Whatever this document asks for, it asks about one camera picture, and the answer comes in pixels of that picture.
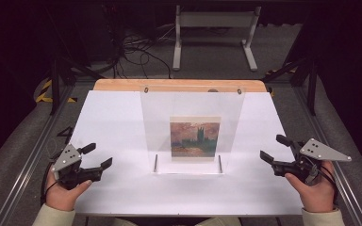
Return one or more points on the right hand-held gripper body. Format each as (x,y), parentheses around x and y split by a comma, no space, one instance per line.
(322,152)

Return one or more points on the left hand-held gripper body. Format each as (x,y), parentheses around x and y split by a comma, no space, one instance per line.
(67,161)

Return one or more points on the clear acrylic photo frame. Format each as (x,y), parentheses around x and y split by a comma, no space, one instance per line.
(157,132)

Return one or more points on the painting print card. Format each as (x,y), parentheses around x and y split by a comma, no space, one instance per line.
(194,139)

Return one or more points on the person's left hand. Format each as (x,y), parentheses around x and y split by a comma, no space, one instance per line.
(64,197)

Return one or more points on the person's right hand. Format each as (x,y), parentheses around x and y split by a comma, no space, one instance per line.
(319,196)

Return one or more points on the white board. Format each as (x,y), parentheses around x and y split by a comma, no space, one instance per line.
(113,119)

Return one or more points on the black stand legs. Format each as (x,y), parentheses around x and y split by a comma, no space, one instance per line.
(311,91)
(55,91)

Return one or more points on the wooden table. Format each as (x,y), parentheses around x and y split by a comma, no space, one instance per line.
(119,85)

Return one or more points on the yellow black hazard tape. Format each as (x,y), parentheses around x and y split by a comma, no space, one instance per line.
(279,69)
(44,92)

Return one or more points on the white metal stand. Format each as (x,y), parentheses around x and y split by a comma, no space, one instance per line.
(215,19)

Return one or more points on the aluminium floor rail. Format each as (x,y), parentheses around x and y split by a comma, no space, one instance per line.
(25,163)
(326,125)

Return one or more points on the black triangular bracket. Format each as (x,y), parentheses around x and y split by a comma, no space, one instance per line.
(66,128)

